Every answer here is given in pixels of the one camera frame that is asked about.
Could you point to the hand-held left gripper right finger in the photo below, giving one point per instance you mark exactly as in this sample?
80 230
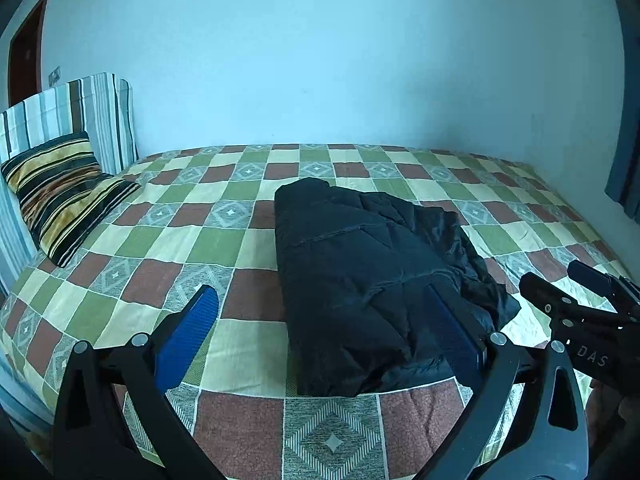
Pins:
452 335

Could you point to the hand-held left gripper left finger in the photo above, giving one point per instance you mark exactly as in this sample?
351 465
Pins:
192 330

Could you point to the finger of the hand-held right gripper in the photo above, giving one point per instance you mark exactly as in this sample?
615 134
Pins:
550 292
595 275

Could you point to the black quilted jacket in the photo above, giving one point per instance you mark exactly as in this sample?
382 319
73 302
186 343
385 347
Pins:
365 280

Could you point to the checkered bedspread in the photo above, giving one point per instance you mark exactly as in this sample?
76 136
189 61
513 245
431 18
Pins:
165 240

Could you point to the blue curtain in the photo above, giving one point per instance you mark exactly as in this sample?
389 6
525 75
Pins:
625 175

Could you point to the striped yellow black pillow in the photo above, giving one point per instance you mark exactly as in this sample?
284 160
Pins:
60 195

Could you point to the striped padded headboard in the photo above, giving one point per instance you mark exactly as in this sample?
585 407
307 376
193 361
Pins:
70 110

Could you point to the brown wooden door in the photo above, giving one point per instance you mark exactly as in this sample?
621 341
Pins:
25 55

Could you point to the wall light switch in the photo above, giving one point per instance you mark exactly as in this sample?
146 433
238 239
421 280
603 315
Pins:
55 75

